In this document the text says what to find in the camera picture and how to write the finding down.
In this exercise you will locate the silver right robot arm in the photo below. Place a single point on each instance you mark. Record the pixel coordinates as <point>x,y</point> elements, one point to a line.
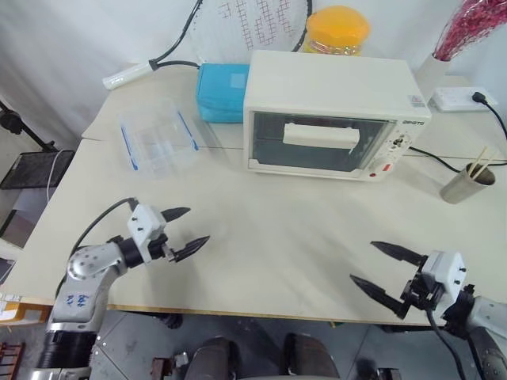
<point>491,316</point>

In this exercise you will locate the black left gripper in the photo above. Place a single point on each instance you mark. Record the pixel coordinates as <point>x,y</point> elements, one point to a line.
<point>163,247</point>

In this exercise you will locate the blue tissue pack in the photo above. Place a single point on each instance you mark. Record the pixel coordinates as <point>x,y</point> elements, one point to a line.
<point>219,91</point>

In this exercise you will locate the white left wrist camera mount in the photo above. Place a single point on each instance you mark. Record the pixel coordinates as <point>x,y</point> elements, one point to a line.
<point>144,223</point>

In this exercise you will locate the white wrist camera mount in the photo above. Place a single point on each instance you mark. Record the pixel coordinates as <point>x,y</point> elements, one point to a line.
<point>144,223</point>
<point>445,269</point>

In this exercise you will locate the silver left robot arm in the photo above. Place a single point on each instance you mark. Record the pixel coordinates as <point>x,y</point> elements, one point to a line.
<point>85,265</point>

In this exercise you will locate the dark rounded shape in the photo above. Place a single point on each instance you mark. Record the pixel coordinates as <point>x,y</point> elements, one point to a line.
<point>311,356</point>
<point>214,358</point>

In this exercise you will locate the white power strip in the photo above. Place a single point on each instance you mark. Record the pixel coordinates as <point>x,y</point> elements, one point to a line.
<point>451,99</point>

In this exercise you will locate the badminton racket white grip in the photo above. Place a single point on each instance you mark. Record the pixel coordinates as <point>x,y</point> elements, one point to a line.
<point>126,75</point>

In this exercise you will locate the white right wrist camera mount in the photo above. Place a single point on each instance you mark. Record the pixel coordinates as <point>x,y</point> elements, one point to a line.
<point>445,269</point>

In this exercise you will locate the black stand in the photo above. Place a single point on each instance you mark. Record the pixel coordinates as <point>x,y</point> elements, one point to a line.
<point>10,118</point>

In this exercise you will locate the metal cup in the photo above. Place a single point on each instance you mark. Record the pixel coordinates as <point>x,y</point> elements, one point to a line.
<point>461,189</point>

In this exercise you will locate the orange lidded plastic jar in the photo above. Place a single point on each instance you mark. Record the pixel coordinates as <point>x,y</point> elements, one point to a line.
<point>336,27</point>

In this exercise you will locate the white vase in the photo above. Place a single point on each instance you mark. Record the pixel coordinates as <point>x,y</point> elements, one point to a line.
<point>431,75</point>

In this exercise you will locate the white mini oven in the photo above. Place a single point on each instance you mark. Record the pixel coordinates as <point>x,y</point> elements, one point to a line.
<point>328,83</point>

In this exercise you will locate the clear plastic container blue clips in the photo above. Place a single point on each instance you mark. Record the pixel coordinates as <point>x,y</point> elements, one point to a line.
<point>158,138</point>

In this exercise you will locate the wooden chopstick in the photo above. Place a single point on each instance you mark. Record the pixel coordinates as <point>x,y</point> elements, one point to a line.
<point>488,161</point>
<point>480,158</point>

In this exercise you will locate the vase with red flowers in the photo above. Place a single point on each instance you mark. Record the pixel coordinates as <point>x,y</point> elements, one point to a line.
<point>463,27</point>

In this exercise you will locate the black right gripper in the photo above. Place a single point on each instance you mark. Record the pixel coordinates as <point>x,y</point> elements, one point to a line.
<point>421,293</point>

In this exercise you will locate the black mesh tray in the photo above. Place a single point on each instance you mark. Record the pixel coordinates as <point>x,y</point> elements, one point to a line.
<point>35,170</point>

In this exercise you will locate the brown cardboard box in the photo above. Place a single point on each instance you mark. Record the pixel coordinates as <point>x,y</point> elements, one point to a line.
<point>24,310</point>

